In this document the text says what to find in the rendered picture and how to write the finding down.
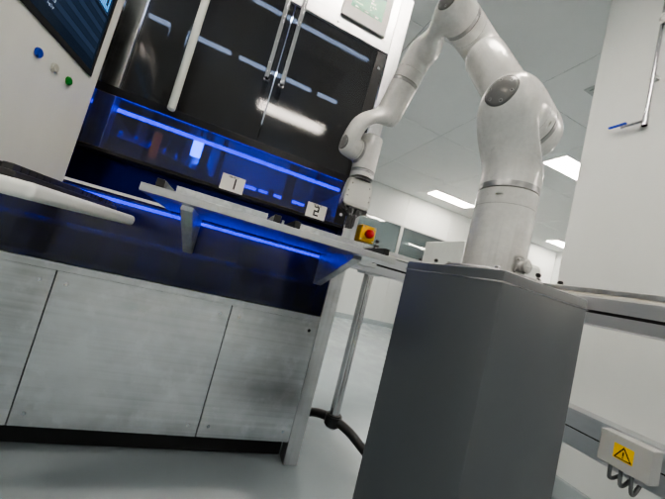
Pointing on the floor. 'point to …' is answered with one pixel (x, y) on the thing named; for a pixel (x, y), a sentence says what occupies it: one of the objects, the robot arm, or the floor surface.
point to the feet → (338, 426)
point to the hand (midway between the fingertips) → (349, 222)
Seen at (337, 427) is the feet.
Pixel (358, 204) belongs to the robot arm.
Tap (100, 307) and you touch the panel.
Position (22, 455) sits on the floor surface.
